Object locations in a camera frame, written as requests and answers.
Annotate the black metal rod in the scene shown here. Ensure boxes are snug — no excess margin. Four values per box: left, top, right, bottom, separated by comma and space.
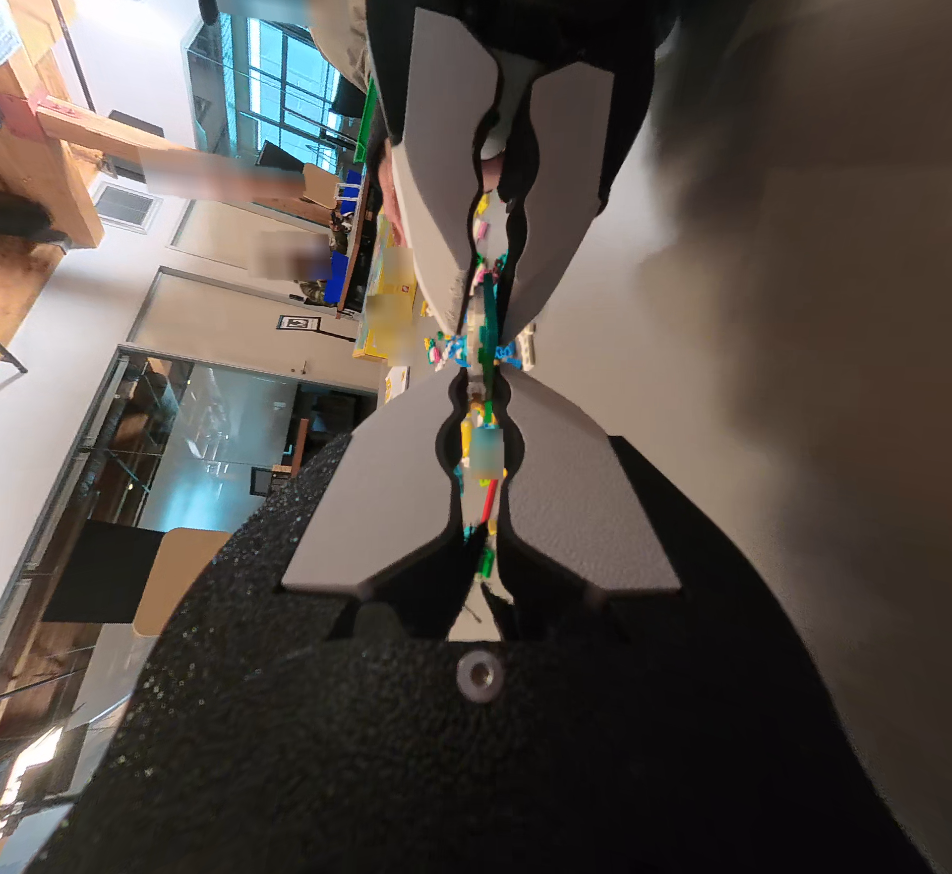
22, 0, 96, 111

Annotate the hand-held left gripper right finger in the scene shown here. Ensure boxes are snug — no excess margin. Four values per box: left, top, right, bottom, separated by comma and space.
497, 370, 682, 598

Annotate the green toy brick assembly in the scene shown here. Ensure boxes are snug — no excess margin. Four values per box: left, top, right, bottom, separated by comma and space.
460, 270, 513, 581

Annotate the yellow cardboard box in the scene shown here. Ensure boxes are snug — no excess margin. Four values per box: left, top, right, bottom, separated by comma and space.
353, 214, 419, 363

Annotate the black panel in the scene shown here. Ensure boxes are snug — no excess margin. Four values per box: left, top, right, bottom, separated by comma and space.
43, 519, 166, 624

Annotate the tan plywood chair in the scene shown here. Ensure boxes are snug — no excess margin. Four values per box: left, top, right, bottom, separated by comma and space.
132, 527, 233, 639

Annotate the wall vent grille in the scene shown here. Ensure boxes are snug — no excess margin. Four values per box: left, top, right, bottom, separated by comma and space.
91, 181, 163, 232

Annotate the person's right hand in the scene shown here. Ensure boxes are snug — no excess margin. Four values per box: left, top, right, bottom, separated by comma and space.
378, 142, 412, 248

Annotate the black dome fixture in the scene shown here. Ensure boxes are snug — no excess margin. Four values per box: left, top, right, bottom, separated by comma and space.
0, 192, 69, 244

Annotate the wooden ceiling beam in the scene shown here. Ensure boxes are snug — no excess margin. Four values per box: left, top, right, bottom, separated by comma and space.
33, 97, 336, 224

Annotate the large window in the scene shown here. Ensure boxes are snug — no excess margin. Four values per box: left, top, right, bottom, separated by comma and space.
186, 15, 373, 163

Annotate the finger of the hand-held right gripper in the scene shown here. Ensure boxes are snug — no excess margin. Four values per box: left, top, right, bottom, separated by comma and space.
388, 6, 503, 336
500, 59, 617, 341

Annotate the green toy baseplate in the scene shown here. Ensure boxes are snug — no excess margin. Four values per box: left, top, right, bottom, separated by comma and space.
354, 77, 379, 165

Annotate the grey desk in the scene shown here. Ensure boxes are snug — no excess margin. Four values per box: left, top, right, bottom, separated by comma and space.
379, 0, 952, 874

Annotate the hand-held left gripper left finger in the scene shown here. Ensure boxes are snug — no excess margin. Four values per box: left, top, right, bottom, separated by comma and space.
281, 367, 477, 596

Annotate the pile of colourful toy bricks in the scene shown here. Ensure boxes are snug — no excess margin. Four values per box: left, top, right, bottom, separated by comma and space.
422, 191, 538, 371

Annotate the glass partition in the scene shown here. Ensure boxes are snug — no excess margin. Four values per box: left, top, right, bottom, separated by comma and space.
0, 342, 380, 674

